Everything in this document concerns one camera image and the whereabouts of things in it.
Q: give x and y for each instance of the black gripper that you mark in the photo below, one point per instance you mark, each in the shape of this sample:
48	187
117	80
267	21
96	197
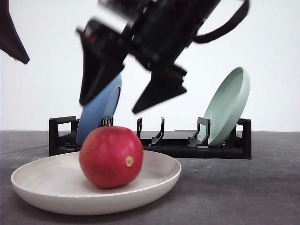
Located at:
158	32

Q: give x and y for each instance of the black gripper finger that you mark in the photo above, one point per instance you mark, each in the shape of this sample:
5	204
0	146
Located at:
10	40

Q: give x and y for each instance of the white plate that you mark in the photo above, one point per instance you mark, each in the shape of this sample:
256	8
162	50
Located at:
57	185

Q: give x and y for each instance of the blue plate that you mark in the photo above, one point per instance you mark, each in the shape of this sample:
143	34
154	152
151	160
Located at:
102	105

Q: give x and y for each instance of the black plastic plate rack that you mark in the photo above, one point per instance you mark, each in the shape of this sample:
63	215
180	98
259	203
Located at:
63	139

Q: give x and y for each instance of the light green plate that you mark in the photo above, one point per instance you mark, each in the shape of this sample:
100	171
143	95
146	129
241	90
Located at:
226	106

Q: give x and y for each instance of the black cable loop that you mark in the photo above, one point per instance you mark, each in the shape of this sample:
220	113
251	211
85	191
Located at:
226	29

